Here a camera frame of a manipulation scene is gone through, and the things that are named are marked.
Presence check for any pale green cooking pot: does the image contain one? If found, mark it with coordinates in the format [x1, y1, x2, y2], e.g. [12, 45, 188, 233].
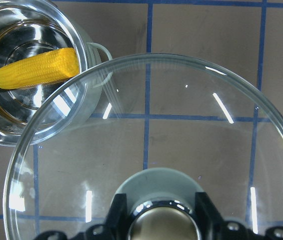
[0, 0, 105, 146]

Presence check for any glass pot lid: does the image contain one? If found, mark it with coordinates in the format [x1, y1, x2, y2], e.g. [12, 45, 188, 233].
[3, 53, 283, 240]

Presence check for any yellow corn cob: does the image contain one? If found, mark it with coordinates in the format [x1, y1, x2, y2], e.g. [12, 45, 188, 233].
[0, 47, 80, 90]

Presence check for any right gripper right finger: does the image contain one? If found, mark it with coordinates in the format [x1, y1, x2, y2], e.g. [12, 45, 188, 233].
[195, 192, 283, 240]

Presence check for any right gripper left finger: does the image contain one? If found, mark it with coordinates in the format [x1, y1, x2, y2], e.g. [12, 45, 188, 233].
[35, 193, 127, 240]

